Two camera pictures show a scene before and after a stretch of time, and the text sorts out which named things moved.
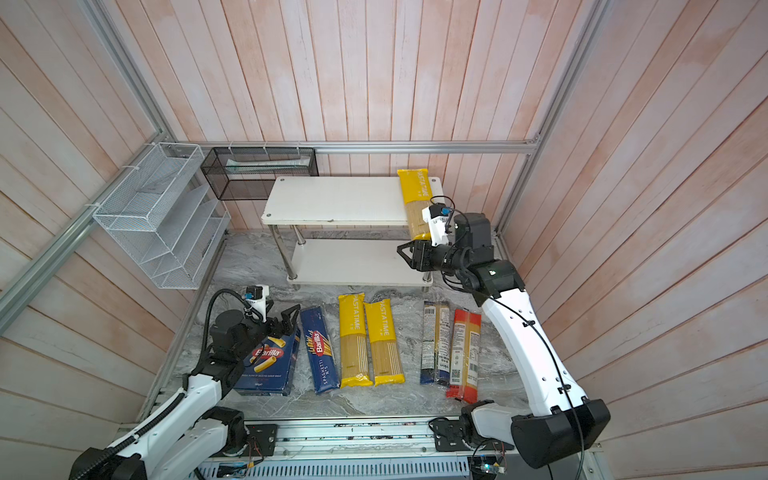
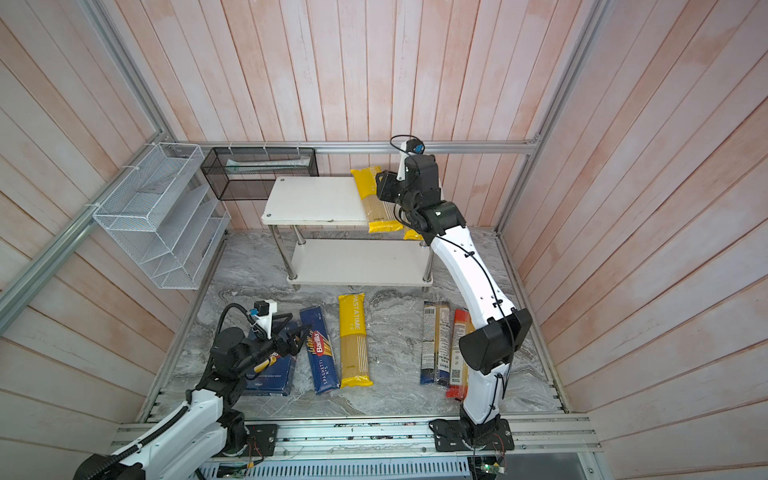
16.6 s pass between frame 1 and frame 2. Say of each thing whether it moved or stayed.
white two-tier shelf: stayed
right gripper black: moved
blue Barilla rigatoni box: stayed
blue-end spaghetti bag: stayed
